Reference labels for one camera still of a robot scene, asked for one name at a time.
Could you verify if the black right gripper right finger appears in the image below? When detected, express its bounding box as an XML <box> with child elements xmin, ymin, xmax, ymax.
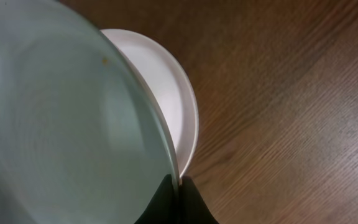
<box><xmin>180</xmin><ymin>176</ymin><xmax>219</xmax><ymax>224</ymax></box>

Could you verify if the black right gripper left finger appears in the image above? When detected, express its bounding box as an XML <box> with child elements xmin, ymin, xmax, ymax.
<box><xmin>135</xmin><ymin>175</ymin><xmax>176</xmax><ymax>224</ymax></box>

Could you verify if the pink plate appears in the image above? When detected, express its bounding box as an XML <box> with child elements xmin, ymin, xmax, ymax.
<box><xmin>101</xmin><ymin>29</ymin><xmax>199</xmax><ymax>177</ymax></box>

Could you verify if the light blue plate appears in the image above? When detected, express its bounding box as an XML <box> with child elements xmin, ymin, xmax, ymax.
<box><xmin>0</xmin><ymin>0</ymin><xmax>179</xmax><ymax>223</ymax></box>

